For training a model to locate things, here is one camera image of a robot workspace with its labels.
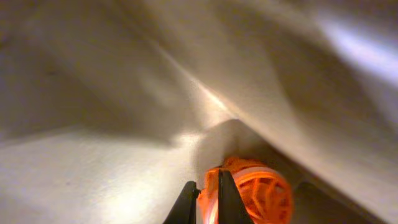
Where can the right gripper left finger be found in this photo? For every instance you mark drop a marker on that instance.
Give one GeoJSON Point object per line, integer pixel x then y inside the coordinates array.
{"type": "Point", "coordinates": [184, 209]}

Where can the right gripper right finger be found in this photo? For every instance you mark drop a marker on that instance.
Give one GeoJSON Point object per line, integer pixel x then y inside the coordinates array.
{"type": "Point", "coordinates": [231, 209]}

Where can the orange round ball toy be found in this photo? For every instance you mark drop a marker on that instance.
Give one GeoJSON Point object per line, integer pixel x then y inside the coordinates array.
{"type": "Point", "coordinates": [266, 194]}

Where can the white cardboard box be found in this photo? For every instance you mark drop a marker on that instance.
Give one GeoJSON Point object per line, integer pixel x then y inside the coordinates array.
{"type": "Point", "coordinates": [109, 107]}

